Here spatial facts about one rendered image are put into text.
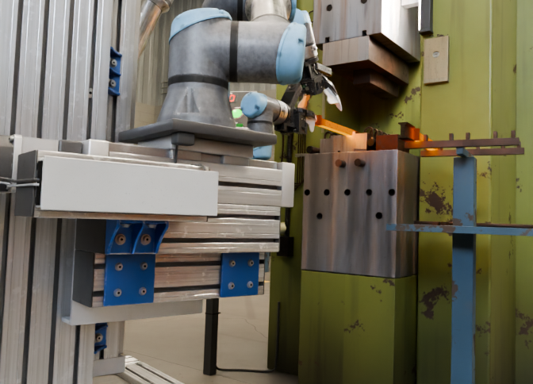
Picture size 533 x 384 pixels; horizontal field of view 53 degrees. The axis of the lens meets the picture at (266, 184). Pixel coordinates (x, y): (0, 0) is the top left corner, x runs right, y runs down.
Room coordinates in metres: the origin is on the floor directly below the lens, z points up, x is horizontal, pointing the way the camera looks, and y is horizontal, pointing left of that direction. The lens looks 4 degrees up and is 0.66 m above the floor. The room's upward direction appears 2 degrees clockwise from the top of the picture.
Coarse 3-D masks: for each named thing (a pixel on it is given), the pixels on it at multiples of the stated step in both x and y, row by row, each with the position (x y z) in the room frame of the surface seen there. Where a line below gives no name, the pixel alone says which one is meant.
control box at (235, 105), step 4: (232, 92) 2.28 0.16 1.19; (236, 92) 2.27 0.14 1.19; (240, 92) 2.27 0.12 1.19; (244, 92) 2.27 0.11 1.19; (248, 92) 2.27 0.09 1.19; (256, 92) 2.26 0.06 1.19; (232, 96) 2.26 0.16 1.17; (236, 96) 2.26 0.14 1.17; (240, 96) 2.26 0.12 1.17; (232, 100) 2.25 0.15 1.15; (236, 100) 2.25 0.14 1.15; (240, 100) 2.25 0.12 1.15; (232, 104) 2.24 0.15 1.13; (236, 104) 2.24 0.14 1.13; (232, 108) 2.23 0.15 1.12; (236, 108) 2.23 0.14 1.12; (240, 108) 2.22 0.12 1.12; (240, 116) 2.20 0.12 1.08; (244, 116) 2.20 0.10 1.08; (236, 120) 2.19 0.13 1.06; (240, 120) 2.19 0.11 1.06; (244, 120) 2.19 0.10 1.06; (244, 124) 2.18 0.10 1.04
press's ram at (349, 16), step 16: (320, 0) 2.12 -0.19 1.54; (336, 0) 2.08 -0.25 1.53; (352, 0) 2.04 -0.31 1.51; (368, 0) 2.00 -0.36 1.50; (384, 0) 1.98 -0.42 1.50; (400, 0) 2.11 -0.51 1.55; (416, 0) 2.08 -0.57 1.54; (320, 16) 2.12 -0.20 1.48; (336, 16) 2.08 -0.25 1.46; (352, 16) 2.04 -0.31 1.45; (368, 16) 2.00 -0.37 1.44; (384, 16) 1.98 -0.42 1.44; (400, 16) 2.11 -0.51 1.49; (416, 16) 2.27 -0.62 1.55; (320, 32) 2.12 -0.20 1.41; (336, 32) 2.08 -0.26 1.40; (352, 32) 2.04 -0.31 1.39; (368, 32) 2.00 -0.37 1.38; (384, 32) 1.99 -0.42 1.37; (400, 32) 2.12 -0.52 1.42; (416, 32) 2.27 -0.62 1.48; (320, 48) 2.18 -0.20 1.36; (400, 48) 2.14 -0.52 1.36; (416, 48) 2.27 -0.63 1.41
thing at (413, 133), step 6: (402, 126) 1.48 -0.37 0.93; (408, 126) 1.51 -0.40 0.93; (414, 126) 1.54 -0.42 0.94; (402, 132) 1.48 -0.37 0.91; (408, 132) 1.52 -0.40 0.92; (414, 132) 1.55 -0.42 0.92; (402, 138) 1.50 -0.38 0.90; (408, 138) 1.49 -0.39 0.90; (414, 138) 1.55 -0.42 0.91; (420, 138) 1.60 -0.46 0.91
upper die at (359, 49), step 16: (336, 48) 2.07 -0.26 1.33; (352, 48) 2.03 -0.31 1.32; (368, 48) 2.00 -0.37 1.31; (384, 48) 2.11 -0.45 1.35; (336, 64) 2.07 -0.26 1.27; (352, 64) 2.07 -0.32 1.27; (368, 64) 2.06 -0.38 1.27; (384, 64) 2.12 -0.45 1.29; (400, 64) 2.25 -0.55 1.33; (352, 80) 2.30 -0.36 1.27; (400, 80) 2.28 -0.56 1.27
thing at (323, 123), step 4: (316, 116) 1.81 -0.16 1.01; (320, 116) 1.82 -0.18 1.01; (320, 120) 1.82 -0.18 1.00; (324, 120) 1.86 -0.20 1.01; (316, 124) 1.82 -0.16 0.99; (320, 124) 1.82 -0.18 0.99; (324, 124) 1.86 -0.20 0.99; (328, 124) 1.88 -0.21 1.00; (332, 124) 1.90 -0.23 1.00; (336, 124) 1.93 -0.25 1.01; (324, 128) 1.91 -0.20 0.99; (328, 128) 1.90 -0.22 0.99; (332, 128) 1.90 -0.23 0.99; (336, 128) 1.93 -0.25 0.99; (340, 128) 1.95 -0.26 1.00; (344, 128) 1.98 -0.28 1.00; (348, 128) 2.00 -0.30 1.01; (340, 132) 1.99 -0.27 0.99; (344, 132) 1.99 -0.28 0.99; (348, 132) 2.01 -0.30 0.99; (352, 132) 2.03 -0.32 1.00
